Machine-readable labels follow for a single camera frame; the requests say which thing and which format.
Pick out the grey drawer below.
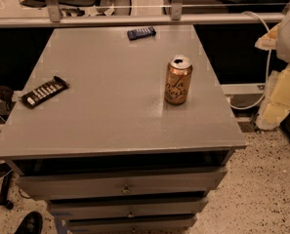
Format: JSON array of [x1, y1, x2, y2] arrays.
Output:
[[17, 167, 227, 200], [49, 196, 208, 220], [66, 214, 196, 234]]

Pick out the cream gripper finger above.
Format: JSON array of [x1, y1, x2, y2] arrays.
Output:
[[255, 24, 279, 51], [256, 64, 290, 131]]

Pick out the white cable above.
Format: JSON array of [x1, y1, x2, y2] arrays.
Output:
[[229, 11, 273, 111]]

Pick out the bottom grey drawer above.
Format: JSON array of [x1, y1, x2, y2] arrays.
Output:
[[66, 214, 196, 234]]

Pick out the grey drawer cabinet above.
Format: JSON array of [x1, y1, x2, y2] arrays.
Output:
[[0, 24, 248, 234]]

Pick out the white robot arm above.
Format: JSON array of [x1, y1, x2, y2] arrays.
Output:
[[255, 10, 290, 130]]

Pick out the orange LaCroix can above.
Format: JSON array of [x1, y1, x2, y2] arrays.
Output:
[[164, 55, 193, 104]]

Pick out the black cable clamp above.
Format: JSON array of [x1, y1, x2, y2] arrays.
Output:
[[0, 86, 14, 111]]

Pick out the middle grey drawer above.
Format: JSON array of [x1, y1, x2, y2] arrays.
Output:
[[49, 196, 208, 220]]

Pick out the black shoe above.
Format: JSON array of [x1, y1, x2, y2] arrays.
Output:
[[14, 212, 43, 234]]

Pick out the blue rxbar blueberry bar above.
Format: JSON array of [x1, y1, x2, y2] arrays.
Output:
[[127, 26, 156, 41]]

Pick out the grey metal rail frame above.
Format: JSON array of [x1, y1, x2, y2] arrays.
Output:
[[0, 0, 284, 28]]

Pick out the top grey drawer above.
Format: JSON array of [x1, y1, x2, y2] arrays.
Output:
[[17, 167, 227, 200]]

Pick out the black snack bar wrapper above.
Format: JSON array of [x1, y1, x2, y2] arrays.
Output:
[[21, 76, 69, 109]]

